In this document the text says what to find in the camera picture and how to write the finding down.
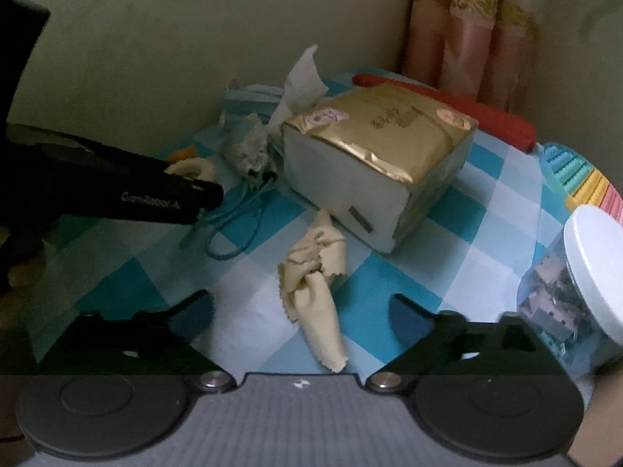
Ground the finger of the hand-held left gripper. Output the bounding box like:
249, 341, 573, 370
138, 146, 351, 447
7, 124, 216, 192

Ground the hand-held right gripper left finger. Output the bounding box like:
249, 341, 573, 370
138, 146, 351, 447
36, 289, 237, 395

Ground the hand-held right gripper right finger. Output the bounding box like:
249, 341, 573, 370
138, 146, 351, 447
365, 294, 570, 394

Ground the beige cloth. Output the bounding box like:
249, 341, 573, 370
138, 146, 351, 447
277, 209, 348, 373

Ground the cream hair ring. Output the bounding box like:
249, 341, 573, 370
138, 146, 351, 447
165, 157, 217, 184

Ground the gold tissue pack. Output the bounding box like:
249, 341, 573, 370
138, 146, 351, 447
281, 83, 480, 256

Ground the white tissue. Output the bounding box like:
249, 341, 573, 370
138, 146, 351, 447
269, 45, 329, 130

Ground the blue checkered tablecloth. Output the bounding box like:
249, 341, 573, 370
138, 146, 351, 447
29, 70, 623, 380

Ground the clear jar with white lid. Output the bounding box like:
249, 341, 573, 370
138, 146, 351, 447
516, 204, 623, 383

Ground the red folded fan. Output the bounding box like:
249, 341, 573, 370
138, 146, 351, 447
351, 73, 536, 154

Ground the rainbow pop bubble toy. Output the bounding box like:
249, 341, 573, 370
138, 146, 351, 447
539, 142, 623, 227

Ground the pink curtain with gold trim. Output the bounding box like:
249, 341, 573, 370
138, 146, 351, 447
401, 0, 541, 112

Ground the teal cord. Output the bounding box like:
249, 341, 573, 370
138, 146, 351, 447
180, 170, 285, 261

